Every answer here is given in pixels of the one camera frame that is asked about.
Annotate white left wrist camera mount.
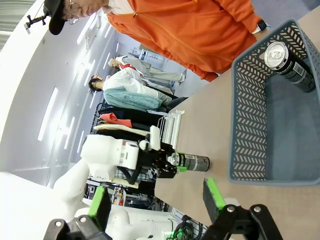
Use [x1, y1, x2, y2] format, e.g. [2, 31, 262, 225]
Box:
[138, 125, 162, 152]

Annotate thin-rimmed glasses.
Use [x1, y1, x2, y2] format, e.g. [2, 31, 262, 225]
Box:
[66, 0, 83, 25]

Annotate cluttered storage shelf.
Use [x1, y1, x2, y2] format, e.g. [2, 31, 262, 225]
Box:
[83, 174, 157, 210]

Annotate white wire can dispenser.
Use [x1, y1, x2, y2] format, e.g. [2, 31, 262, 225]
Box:
[157, 109, 186, 151]

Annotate bald mannequin in grey outfit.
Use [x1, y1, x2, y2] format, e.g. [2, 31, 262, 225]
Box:
[108, 55, 188, 85]

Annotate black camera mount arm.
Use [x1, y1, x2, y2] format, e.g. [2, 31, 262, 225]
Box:
[24, 11, 50, 35]

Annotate black cap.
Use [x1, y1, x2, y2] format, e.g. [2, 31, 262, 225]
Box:
[43, 0, 70, 36]

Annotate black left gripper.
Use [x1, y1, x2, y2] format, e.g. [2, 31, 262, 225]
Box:
[136, 142, 188, 180]

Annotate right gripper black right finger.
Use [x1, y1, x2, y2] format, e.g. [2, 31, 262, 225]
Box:
[199, 177, 285, 240]

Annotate grey plastic lattice basket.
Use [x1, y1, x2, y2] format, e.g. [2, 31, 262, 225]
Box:
[227, 18, 320, 186]

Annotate white shelf cart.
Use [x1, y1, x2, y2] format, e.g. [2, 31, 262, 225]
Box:
[128, 46, 167, 63]

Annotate cream hanging garment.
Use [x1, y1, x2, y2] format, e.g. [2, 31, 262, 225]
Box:
[93, 123, 151, 137]

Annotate long white ceiling light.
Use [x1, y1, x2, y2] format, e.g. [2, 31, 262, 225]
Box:
[63, 116, 76, 150]
[77, 9, 99, 46]
[37, 86, 60, 141]
[76, 129, 86, 154]

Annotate person's right forearm orange sleeve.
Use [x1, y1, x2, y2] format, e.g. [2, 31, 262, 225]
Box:
[189, 49, 222, 83]

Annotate clothes rack with dark garments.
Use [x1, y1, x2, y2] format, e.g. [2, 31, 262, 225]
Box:
[92, 102, 173, 151]

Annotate black drink can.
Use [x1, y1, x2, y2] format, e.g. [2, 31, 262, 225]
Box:
[264, 41, 316, 93]
[171, 151, 211, 173]

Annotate plaid cloth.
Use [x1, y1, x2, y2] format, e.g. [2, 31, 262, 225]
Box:
[116, 167, 155, 181]

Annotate orange hanging garment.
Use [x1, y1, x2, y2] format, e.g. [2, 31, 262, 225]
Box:
[99, 112, 133, 129]

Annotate person's left forearm orange sleeve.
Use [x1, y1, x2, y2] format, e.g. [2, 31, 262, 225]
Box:
[219, 0, 266, 33]

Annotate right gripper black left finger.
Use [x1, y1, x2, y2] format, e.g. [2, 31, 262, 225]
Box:
[42, 185, 113, 240]

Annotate black cable bundle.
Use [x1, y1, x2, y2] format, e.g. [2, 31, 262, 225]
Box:
[172, 214, 210, 240]

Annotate white-strap smartwatch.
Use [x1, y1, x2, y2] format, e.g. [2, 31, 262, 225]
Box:
[251, 18, 272, 35]

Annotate person in orange hoodie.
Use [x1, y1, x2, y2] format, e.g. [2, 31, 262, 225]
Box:
[43, 0, 272, 83]

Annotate dark-haired mannequin in white shirt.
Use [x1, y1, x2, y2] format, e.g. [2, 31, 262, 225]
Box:
[87, 66, 190, 113]

